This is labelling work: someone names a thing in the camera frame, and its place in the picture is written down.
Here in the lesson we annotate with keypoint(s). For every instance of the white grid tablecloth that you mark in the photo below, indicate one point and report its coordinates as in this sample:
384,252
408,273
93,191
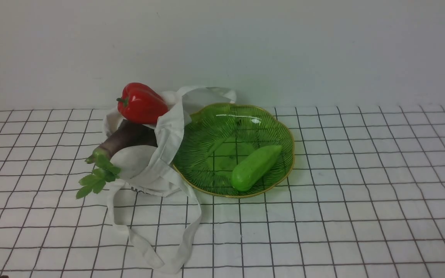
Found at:
365,199

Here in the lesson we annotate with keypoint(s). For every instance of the green leafy vegetable sprig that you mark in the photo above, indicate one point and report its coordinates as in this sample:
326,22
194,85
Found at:
104,172

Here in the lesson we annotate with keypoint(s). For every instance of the red bell pepper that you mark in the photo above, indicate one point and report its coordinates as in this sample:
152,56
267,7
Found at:
140,104

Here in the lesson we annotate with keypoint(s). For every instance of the green glass leaf plate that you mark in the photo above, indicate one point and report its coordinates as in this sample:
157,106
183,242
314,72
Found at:
220,136

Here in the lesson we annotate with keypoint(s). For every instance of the purple eggplant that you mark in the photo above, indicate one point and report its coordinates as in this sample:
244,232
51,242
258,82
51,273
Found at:
127,135

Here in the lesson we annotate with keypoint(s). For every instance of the white cloth tote bag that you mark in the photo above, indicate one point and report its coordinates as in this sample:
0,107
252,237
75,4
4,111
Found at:
149,170

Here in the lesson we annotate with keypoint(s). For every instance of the green cucumber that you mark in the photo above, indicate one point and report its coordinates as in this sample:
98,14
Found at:
252,168

